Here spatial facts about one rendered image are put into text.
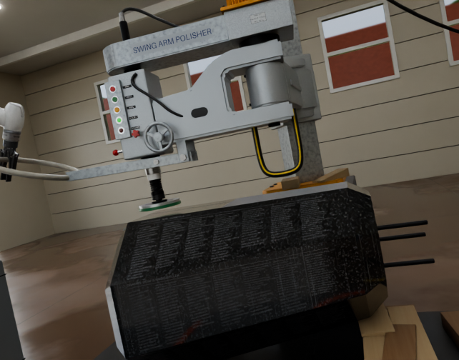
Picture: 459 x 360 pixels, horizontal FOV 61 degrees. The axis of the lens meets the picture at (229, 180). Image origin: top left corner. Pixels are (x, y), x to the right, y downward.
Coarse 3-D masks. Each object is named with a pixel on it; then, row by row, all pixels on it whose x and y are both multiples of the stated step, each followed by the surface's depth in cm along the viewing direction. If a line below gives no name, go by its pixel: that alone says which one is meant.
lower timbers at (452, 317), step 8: (408, 304) 200; (440, 312) 188; (448, 312) 187; (456, 312) 185; (448, 320) 180; (456, 320) 178; (448, 328) 179; (456, 328) 172; (456, 336) 169; (456, 344) 171
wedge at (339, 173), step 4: (344, 168) 234; (332, 172) 235; (336, 172) 231; (340, 172) 229; (344, 172) 230; (348, 172) 231; (324, 176) 233; (328, 176) 228; (332, 176) 227; (336, 176) 228; (340, 176) 229; (344, 176) 230; (316, 180) 231; (320, 180) 227; (324, 180) 225; (328, 180) 226
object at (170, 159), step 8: (192, 152) 204; (136, 160) 198; (144, 160) 197; (152, 160) 197; (160, 160) 196; (168, 160) 195; (176, 160) 195; (192, 160) 194; (96, 168) 202; (104, 168) 201; (112, 168) 200; (120, 168) 200; (128, 168) 199; (136, 168) 198; (144, 168) 198; (72, 176) 205; (80, 176) 204; (88, 176) 203; (96, 176) 202
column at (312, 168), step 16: (288, 48) 241; (288, 128) 242; (304, 128) 243; (288, 144) 245; (304, 144) 244; (288, 160) 250; (304, 160) 244; (320, 160) 246; (288, 176) 257; (304, 176) 244; (320, 176) 246
